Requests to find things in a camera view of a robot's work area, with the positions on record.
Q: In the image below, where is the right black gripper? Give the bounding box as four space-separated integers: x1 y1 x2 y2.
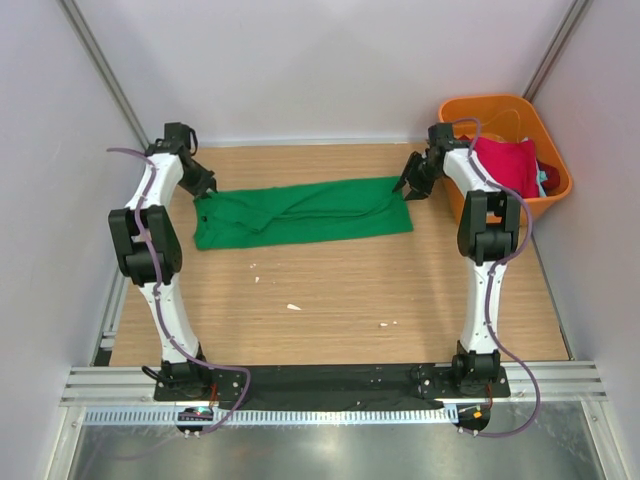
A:
394 151 444 201

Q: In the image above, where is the green t shirt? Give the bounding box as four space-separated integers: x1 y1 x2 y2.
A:
193 177 413 250

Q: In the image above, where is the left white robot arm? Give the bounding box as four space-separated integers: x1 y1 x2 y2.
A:
108 122 217 401

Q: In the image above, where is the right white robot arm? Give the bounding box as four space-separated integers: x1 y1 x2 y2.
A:
393 123 521 396

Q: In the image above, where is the red t shirt in bin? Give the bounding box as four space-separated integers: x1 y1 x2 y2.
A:
469 137 541 200

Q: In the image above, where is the orange plastic bin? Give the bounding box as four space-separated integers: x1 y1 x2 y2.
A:
438 94 572 219

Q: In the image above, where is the light blue cloth in bin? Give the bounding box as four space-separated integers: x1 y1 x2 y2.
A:
536 163 547 198

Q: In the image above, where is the dark red cloth in bin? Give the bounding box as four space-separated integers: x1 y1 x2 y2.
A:
457 133 562 192

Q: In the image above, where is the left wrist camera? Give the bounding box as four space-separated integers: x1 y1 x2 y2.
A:
164 122 199 154

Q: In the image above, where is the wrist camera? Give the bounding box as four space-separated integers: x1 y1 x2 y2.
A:
428 122 457 149
164 122 199 154

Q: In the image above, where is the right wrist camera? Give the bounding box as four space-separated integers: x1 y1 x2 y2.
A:
428 122 457 149

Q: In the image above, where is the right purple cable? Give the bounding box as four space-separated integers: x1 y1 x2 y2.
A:
444 117 542 440

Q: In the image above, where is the purple cable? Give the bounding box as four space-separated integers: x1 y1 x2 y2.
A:
444 117 542 440
94 146 251 461

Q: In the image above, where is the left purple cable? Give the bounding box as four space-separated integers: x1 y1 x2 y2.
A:
94 146 251 461

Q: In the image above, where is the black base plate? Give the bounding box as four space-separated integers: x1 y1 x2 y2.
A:
141 363 510 412

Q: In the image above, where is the white slotted cable duct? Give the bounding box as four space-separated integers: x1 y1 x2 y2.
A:
84 405 458 427

